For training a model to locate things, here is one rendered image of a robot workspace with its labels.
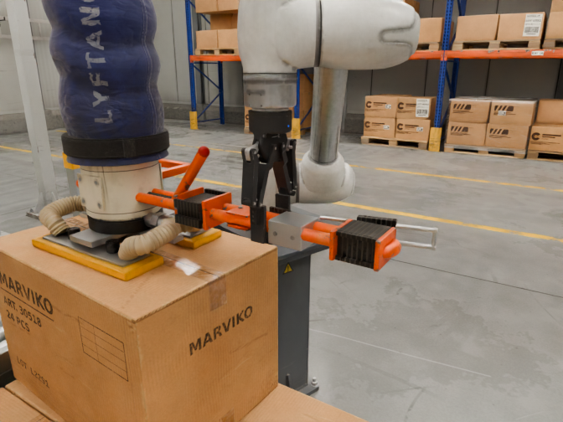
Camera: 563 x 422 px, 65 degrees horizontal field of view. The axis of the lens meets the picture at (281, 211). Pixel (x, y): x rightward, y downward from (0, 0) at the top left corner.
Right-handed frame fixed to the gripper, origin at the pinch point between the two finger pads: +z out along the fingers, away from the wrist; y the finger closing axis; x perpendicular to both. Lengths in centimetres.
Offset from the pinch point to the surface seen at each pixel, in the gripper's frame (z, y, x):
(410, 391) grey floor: 108, -100, 3
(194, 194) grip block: -1.8, -0.5, -19.8
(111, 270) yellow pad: 11.6, 15.3, -28.6
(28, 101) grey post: 2, -145, -364
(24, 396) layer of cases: 53, 23, -62
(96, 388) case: 34.8, 22.5, -27.7
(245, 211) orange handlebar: -1.4, 1.6, -4.8
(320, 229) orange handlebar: -0.3, -0.7, 10.1
